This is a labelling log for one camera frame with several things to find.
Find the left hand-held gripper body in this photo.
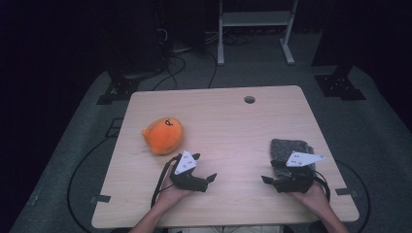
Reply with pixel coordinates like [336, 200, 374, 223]
[168, 150, 209, 193]

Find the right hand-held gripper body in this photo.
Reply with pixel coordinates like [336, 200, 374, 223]
[271, 150, 326, 194]

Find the grey fuzzy cloth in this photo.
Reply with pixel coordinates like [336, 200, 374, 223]
[269, 138, 317, 180]

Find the orange plush toy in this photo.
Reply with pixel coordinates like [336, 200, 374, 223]
[141, 116, 186, 156]

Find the person's right hand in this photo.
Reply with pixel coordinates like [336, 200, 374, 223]
[289, 180, 328, 212]

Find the person's left hand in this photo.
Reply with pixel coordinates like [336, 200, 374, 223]
[155, 174, 196, 212]

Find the grey tape strip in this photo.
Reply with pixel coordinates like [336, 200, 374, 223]
[89, 194, 112, 205]
[334, 186, 360, 199]

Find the black stand base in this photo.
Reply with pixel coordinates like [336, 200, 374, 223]
[313, 63, 367, 102]
[95, 76, 141, 106]

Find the white metal stand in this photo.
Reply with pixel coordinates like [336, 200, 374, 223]
[217, 0, 300, 67]

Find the right hand-held gripper cable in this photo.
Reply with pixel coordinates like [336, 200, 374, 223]
[311, 170, 331, 203]

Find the black floor cable loop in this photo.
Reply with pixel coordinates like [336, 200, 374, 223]
[66, 135, 115, 233]
[334, 159, 372, 233]

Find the black cables bundle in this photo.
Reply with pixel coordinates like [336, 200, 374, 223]
[151, 27, 219, 92]

